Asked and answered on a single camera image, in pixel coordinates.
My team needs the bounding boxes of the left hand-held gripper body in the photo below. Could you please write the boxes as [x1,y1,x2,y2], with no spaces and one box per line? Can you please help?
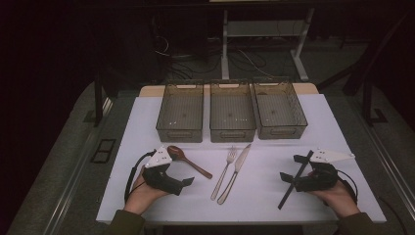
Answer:
[141,146,186,197]

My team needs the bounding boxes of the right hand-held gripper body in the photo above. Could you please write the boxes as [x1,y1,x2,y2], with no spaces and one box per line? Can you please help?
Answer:
[293,149,356,193]

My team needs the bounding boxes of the brown wooden spoon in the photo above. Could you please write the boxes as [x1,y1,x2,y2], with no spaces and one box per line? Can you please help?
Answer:
[166,145,213,180]

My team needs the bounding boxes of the silver metal fork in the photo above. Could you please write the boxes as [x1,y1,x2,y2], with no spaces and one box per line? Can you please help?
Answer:
[209,146,238,202]

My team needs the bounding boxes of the clear brown plastic basket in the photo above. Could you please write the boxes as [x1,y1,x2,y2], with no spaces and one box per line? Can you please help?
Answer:
[156,81,205,144]
[253,77,308,141]
[208,79,257,144]

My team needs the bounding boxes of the silver metal knife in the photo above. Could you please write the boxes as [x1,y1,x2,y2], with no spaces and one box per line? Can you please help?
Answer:
[216,143,253,206]

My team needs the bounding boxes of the person's left hand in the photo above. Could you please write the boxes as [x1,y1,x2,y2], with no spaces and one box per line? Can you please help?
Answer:
[123,166,170,215]

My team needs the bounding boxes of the person's right hand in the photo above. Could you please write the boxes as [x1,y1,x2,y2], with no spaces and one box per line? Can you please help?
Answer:
[307,180,360,219]

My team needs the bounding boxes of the white table cover sheet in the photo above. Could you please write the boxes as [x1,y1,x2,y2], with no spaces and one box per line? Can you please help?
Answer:
[95,93,388,226]

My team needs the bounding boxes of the black metal stand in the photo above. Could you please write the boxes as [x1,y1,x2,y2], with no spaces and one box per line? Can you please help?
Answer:
[316,9,415,127]

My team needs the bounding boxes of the white metal stand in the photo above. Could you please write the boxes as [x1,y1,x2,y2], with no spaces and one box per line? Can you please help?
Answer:
[220,8,316,82]

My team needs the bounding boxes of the right hand-held gripper cable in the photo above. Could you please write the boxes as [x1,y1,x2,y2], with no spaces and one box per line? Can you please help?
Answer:
[336,168,359,204]

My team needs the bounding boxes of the black floor socket frame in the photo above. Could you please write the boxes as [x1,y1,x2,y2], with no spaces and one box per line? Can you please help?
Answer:
[90,138,117,165]

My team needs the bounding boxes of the metal floor rail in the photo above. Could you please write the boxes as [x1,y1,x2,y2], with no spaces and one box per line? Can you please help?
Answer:
[350,97,415,212]
[42,97,115,235]

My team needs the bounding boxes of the black floor cable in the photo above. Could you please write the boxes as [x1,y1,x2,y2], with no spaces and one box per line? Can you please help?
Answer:
[377,195,409,235]

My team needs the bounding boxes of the tangle of floor cables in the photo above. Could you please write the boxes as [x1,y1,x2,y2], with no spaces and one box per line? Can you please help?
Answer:
[152,32,276,80]

